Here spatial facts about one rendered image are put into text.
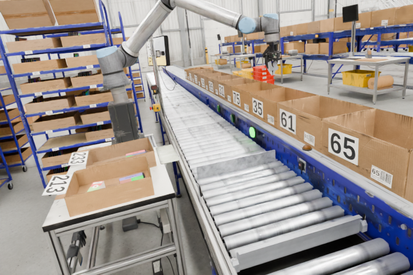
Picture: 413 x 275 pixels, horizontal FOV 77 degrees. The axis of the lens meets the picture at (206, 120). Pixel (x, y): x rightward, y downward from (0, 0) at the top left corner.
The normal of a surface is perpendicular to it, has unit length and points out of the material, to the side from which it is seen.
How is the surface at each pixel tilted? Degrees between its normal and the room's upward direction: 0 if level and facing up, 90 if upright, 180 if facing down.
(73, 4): 123
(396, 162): 90
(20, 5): 118
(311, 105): 90
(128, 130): 90
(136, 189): 91
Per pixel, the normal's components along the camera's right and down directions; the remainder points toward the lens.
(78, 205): 0.30, 0.25
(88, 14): 0.27, 0.73
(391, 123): -0.96, 0.17
